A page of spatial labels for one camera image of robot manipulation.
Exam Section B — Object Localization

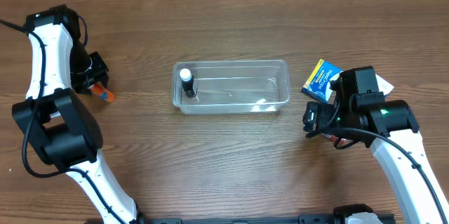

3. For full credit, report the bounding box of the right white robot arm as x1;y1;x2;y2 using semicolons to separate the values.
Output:
302;66;448;223

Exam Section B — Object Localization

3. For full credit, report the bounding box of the clear plastic container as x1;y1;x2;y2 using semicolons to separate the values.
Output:
172;60;290;115

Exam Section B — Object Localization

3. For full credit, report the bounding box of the red medicine box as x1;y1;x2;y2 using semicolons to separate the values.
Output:
321;133;351;147

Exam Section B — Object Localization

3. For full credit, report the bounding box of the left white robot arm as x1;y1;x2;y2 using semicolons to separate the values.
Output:
12;5;147;223

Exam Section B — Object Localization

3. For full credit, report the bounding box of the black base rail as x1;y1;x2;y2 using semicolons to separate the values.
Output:
142;204;396;224

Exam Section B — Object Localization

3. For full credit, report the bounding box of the white blue medicine box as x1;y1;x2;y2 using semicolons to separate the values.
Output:
376;74;394;98

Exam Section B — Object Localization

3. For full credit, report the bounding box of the orange bottle white cap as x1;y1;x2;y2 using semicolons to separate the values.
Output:
89;82;115;103

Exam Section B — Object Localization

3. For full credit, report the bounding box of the blue yellow VapoDrops box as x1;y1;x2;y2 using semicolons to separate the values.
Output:
302;59;342;103

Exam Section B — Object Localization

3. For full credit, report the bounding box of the black bottle white cap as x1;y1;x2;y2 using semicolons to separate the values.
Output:
179;68;197;98

